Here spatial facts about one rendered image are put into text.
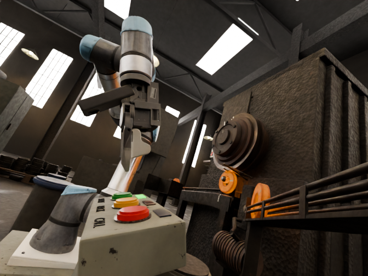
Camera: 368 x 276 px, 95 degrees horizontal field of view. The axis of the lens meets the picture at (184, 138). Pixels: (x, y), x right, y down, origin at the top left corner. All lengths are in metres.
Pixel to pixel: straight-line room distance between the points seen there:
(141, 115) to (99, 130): 10.84
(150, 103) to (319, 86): 1.13
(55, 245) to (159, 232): 0.66
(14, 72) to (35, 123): 2.84
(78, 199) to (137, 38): 0.62
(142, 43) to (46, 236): 0.72
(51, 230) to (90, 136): 10.42
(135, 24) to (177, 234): 0.43
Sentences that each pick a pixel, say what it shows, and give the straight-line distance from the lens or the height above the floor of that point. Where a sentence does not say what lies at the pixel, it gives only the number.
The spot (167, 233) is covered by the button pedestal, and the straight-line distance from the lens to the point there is 0.22.
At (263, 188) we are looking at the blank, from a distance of 0.78.
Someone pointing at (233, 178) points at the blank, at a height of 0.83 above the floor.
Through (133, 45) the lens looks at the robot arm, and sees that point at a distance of 0.45.
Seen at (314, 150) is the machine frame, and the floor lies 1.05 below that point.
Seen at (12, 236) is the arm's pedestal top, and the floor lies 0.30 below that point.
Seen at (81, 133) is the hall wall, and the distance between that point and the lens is 11.23.
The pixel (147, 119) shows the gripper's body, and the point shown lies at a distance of 0.39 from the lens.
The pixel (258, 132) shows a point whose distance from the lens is 1.19.
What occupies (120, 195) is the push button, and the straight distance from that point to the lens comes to 0.38.
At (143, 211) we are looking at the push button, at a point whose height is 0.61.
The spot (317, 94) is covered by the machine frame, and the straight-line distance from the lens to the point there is 1.30.
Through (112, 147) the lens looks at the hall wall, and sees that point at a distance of 11.07.
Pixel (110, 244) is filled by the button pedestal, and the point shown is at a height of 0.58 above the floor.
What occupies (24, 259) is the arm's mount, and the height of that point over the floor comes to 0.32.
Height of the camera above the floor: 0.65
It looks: 17 degrees up
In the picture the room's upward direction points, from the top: 18 degrees clockwise
